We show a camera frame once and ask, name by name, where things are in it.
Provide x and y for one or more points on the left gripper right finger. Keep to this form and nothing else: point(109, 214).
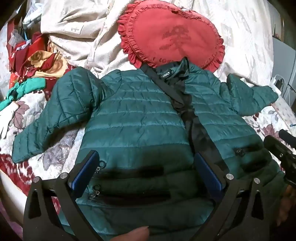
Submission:
point(239, 210)

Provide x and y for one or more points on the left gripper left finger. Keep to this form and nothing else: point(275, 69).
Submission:
point(40, 219)

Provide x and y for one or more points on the green quilted puffer jacket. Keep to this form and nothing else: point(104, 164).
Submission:
point(148, 129)

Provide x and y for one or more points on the right hand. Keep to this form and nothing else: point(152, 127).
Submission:
point(286, 204)

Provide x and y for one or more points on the left hand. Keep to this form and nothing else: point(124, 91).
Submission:
point(139, 234)

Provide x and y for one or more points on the floral bed cover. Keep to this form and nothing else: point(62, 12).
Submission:
point(37, 129)

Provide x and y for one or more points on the turquoise garment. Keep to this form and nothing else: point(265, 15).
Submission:
point(19, 90)

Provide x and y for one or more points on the red heart-shaped ruffled pillow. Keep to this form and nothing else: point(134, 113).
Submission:
point(156, 33)

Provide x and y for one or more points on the beige quilted blanket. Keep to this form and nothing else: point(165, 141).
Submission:
point(224, 37)

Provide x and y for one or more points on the white charger with cable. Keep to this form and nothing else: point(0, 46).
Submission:
point(277, 84)

